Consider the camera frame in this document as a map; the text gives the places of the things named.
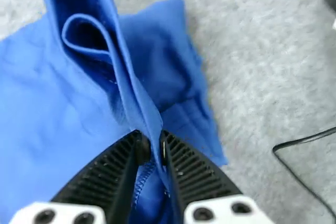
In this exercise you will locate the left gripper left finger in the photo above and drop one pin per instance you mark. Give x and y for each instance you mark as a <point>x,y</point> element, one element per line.
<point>102,174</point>

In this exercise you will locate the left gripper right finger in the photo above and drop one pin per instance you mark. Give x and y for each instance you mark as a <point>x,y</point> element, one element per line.
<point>194,174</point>

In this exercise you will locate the blue shirt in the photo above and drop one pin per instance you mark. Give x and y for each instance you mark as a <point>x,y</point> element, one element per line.
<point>78,90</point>

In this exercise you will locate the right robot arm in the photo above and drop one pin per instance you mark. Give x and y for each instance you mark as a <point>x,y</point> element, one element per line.
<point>331,1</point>

